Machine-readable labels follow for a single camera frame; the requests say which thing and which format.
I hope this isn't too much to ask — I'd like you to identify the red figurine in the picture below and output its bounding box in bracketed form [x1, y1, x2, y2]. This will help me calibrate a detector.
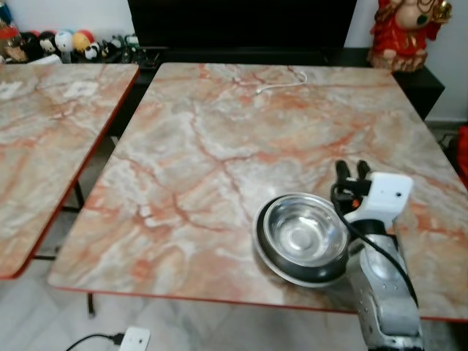
[368, 0, 453, 73]

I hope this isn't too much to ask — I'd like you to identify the white power adapter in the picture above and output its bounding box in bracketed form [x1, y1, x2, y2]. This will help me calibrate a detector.
[118, 326, 152, 351]

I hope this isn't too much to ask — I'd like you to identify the red toy figure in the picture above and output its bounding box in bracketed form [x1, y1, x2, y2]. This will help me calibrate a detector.
[0, 25, 26, 64]

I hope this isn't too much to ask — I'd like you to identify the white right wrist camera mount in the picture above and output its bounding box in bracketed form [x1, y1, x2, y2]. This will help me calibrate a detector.
[344, 173, 415, 224]

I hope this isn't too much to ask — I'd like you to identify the stainless steel bowl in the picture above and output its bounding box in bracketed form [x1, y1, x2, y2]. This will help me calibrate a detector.
[252, 192, 351, 288]

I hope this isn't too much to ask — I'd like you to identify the white cable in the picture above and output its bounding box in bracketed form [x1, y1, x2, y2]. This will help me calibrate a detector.
[255, 67, 309, 94]

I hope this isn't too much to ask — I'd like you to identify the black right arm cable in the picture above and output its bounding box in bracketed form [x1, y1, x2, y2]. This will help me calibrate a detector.
[330, 181, 420, 306]

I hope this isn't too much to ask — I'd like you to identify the white and blue toy ball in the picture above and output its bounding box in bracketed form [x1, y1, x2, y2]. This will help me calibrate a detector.
[54, 29, 75, 53]

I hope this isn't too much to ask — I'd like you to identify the orange and red toy ball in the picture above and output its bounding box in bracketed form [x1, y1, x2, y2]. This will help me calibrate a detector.
[72, 29, 95, 53]

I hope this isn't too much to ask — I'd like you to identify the red cushion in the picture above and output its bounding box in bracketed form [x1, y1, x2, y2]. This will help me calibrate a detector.
[457, 124, 468, 185]

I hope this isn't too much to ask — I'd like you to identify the black television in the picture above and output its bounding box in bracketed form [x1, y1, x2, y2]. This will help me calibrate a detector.
[127, 0, 358, 51]

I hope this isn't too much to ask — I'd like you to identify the black and white toy figure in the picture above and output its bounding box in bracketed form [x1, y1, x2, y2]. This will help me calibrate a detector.
[37, 31, 59, 57]

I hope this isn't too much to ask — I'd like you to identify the black adapter cable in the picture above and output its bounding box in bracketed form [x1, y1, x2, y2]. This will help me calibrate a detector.
[64, 332, 126, 351]

